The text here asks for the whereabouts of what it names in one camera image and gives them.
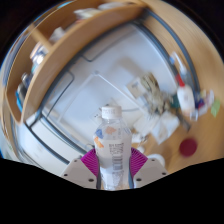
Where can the white tissue pack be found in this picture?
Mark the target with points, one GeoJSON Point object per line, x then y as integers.
{"type": "Point", "coordinates": [166, 125]}

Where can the clear plastic water bottle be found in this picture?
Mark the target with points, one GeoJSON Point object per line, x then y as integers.
{"type": "Point", "coordinates": [111, 150]}

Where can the white red-pump lotion bottle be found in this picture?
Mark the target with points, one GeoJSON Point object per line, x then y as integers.
{"type": "Point", "coordinates": [185, 98]}

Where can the small white box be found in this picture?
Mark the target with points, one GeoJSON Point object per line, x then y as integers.
{"type": "Point", "coordinates": [136, 88]}

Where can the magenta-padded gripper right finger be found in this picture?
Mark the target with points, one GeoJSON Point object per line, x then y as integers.
{"type": "Point", "coordinates": [150, 171]}

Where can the flat round red coaster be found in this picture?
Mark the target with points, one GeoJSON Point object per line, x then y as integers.
{"type": "Point", "coordinates": [188, 147]}

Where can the grey metal desk frame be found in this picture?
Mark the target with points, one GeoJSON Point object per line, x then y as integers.
{"type": "Point", "coordinates": [166, 36]}

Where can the small green block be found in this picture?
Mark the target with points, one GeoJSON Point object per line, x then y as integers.
{"type": "Point", "coordinates": [215, 107]}

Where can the wooden shelf unit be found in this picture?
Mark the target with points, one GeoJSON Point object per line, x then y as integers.
{"type": "Point", "coordinates": [66, 50]}

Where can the wooden robot figurine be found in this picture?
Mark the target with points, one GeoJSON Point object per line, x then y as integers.
{"type": "Point", "coordinates": [153, 86]}

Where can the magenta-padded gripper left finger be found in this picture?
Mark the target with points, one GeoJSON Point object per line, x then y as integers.
{"type": "Point", "coordinates": [79, 171]}

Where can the clear bent-nozzle squeeze bottle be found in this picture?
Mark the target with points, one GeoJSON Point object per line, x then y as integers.
{"type": "Point", "coordinates": [180, 68]}

